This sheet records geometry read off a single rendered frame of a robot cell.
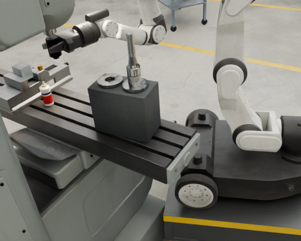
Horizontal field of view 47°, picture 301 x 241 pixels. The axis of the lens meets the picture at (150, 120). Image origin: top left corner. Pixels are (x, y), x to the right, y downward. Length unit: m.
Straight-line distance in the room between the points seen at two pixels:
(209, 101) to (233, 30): 1.82
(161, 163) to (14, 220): 0.49
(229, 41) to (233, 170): 0.60
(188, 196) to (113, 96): 0.71
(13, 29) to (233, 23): 0.79
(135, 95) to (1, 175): 0.47
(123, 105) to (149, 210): 0.94
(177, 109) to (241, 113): 1.51
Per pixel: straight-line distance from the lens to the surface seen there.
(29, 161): 1.45
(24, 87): 1.55
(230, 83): 1.49
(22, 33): 1.12
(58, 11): 1.23
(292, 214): 1.78
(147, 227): 1.93
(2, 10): 1.07
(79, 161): 1.42
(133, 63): 1.13
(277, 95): 3.37
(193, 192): 1.67
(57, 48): 1.34
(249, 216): 1.73
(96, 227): 1.72
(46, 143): 1.44
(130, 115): 1.19
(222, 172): 1.67
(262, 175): 1.68
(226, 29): 1.42
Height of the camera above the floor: 1.73
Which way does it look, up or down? 36 degrees down
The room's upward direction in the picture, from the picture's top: 5 degrees counter-clockwise
